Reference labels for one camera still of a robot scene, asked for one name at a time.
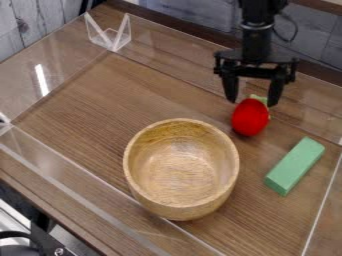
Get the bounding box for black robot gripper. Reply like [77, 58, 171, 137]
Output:
[214, 26, 300, 107]

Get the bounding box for red plush strawberry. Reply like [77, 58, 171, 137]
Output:
[232, 94, 270, 136]

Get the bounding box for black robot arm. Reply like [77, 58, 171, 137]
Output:
[214, 0, 300, 107]

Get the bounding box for green rectangular block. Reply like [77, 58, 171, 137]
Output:
[265, 137, 326, 196]

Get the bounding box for wooden bowl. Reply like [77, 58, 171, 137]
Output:
[123, 118, 241, 221]

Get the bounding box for black metal stand base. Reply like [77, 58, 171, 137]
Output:
[30, 223, 78, 256]

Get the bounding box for black cable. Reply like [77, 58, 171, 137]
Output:
[272, 11, 300, 44]

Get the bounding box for clear acrylic corner bracket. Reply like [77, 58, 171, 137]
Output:
[85, 13, 133, 52]

